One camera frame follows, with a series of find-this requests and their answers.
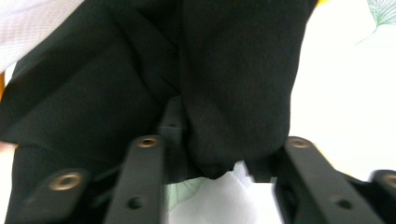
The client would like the black cloth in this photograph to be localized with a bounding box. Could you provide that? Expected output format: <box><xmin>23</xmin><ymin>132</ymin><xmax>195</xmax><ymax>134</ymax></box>
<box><xmin>0</xmin><ymin>0</ymin><xmax>319</xmax><ymax>224</ymax></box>

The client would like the white leaf-print mesh laundry bag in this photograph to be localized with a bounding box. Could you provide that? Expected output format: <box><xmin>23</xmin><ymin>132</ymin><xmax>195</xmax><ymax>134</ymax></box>
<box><xmin>0</xmin><ymin>0</ymin><xmax>396</xmax><ymax>224</ymax></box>

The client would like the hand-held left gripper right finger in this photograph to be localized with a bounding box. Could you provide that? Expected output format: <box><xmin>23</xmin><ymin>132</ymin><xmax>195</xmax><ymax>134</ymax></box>
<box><xmin>244</xmin><ymin>158</ymin><xmax>278</xmax><ymax>185</ymax></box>

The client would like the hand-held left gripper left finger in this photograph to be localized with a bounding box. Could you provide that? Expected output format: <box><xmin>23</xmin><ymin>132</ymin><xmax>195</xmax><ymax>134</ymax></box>
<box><xmin>157</xmin><ymin>96</ymin><xmax>191</xmax><ymax>185</ymax></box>

